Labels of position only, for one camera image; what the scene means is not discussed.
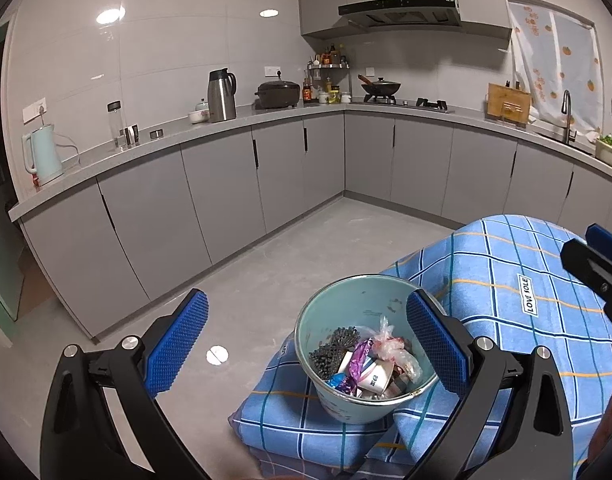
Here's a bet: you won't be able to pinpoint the white double wall socket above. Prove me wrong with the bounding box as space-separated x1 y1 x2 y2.
22 99 48 123

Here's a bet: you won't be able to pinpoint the orange print curtain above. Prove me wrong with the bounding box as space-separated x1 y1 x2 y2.
506 0 603 133

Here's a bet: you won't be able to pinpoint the blue plaid tablecloth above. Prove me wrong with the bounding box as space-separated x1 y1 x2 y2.
378 215 612 480

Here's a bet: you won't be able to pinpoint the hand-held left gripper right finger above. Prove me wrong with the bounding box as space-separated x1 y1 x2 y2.
406 289 574 480

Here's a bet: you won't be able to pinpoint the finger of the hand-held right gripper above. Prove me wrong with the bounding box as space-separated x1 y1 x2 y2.
560 240 612 306
586 224 612 268

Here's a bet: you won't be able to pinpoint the purple foil wrapper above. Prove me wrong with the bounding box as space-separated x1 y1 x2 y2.
347 339 374 386

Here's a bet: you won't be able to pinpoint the steel thermos jug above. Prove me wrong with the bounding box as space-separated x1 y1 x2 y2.
207 68 238 123

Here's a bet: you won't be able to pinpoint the person's right forearm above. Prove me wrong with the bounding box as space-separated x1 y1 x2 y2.
583 375 612 480

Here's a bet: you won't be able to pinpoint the clear bottle with black lid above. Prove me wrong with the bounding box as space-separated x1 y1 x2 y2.
107 101 124 150

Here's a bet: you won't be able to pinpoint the black gas stove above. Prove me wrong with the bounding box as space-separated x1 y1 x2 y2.
350 96 457 113

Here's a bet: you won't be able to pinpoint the dark plaid cloth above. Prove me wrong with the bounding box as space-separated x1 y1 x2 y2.
246 447 347 480

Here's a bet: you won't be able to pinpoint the black rice cooker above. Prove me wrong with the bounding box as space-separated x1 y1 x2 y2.
254 79 301 110

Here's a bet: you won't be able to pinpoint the black wok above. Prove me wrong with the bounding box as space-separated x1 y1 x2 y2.
357 74 403 102

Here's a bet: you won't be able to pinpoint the blue foil wrapper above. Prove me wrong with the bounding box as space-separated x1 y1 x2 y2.
327 375 359 397

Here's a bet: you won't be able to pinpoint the grey base cabinets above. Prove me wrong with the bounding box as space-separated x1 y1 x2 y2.
8 100 612 346

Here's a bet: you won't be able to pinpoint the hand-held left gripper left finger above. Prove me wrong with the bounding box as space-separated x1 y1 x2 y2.
40 288 209 480

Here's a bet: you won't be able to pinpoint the clear plastic bag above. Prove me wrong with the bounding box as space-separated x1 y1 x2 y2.
358 316 423 381

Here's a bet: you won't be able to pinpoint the wooden knife block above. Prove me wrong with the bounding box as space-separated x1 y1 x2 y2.
486 81 532 127

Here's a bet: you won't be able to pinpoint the black plastic mesh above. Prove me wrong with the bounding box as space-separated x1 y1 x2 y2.
308 326 362 381

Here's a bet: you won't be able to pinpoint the light blue electric kettle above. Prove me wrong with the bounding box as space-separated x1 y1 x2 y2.
22 124 64 186

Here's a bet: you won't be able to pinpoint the spice rack with bottles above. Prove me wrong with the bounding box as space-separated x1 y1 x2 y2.
301 44 352 105

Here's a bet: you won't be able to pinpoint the black kitchen faucet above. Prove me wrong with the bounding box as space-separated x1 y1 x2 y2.
560 90 578 145

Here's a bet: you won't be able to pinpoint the grey range hood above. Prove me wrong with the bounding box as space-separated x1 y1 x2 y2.
337 0 462 30

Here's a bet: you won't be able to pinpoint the white and blue paper cup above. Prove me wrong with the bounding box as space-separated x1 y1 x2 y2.
358 362 407 395

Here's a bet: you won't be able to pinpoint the folded blue plaid cloth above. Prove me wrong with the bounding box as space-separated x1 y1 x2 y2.
229 332 517 463

